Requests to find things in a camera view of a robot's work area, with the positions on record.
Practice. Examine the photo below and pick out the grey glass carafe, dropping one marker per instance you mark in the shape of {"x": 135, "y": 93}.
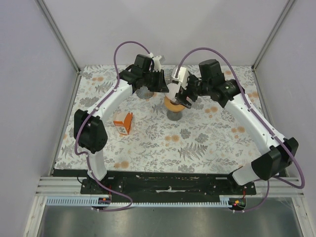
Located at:
{"x": 174, "y": 116}

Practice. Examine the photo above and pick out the white paper coffee filter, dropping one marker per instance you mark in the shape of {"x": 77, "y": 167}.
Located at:
{"x": 173, "y": 90}

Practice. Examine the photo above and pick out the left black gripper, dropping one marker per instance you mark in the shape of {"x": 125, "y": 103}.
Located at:
{"x": 161, "y": 86}

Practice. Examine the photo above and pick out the orange coffee filter box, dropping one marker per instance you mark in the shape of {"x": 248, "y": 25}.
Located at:
{"x": 123, "y": 121}

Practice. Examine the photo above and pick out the grey ribbed glass dripper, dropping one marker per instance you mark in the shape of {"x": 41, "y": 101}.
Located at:
{"x": 144, "y": 93}

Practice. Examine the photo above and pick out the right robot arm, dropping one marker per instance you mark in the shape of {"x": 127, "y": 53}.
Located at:
{"x": 276, "y": 150}

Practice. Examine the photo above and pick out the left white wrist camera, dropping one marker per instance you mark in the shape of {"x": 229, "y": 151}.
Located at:
{"x": 156, "y": 62}

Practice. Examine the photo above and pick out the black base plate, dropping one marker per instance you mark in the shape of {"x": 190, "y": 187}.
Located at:
{"x": 150, "y": 187}

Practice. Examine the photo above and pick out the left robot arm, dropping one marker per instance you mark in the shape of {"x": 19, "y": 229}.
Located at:
{"x": 89, "y": 125}

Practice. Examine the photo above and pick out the wooden ring dripper holder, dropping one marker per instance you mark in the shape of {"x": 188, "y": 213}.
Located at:
{"x": 172, "y": 107}

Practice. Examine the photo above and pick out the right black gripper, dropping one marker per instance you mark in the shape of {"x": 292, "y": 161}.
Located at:
{"x": 186, "y": 92}

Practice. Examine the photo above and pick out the aluminium frame rail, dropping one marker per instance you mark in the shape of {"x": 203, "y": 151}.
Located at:
{"x": 71, "y": 187}

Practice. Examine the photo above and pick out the grey glass pitcher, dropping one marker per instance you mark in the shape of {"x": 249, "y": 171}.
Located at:
{"x": 168, "y": 76}

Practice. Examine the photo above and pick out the light blue cable duct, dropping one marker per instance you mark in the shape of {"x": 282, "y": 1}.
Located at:
{"x": 99, "y": 202}

